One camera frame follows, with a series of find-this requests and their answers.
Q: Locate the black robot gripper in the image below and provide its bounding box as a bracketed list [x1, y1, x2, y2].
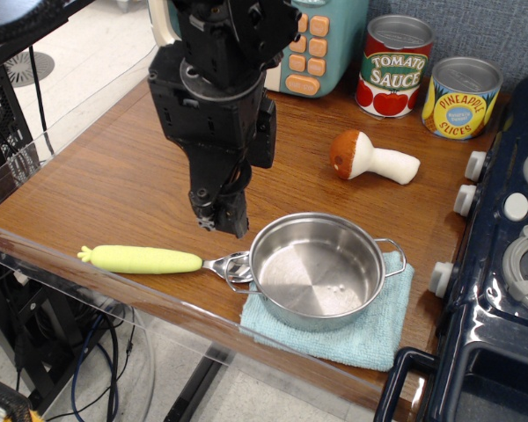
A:
[148, 43, 276, 238]

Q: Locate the plush brown white mushroom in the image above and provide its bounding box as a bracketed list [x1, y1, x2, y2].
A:
[329, 129, 421, 185]

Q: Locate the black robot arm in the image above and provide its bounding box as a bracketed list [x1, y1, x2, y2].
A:
[148, 1, 300, 237]

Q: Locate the stainless steel pot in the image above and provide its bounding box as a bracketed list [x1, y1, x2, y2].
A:
[224, 212, 407, 332]

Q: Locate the toy microwave teal cream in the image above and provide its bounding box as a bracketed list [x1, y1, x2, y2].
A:
[149, 1, 369, 98]

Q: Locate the light blue cloth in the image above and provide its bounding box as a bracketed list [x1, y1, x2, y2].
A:
[240, 265, 414, 372]

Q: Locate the white stove knob lower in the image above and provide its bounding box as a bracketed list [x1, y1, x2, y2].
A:
[429, 262, 454, 298]

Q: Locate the white stove knob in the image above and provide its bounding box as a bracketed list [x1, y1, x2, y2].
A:
[429, 262, 454, 298]
[464, 151, 487, 182]
[453, 185, 477, 217]

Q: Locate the tomato sauce can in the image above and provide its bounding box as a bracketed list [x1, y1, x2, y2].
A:
[356, 14, 435, 118]

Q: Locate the white stove knob middle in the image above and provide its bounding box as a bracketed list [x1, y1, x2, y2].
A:
[453, 185, 477, 217]

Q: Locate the white stove knob upper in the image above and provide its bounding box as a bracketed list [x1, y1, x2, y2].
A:
[464, 151, 487, 182]

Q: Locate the pineapple slices can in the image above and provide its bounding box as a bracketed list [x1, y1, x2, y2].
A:
[422, 56, 503, 141]

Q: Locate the black side table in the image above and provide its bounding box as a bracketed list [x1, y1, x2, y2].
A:
[0, 0, 96, 76]

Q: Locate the dark blue toy stove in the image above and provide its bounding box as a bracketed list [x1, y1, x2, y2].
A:
[375, 77, 528, 421]

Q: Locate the spoon with yellow handle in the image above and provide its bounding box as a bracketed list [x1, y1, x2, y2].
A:
[77, 245, 253, 283]

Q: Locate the blue cable under table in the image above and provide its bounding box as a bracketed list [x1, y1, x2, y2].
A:
[70, 312, 120, 422]

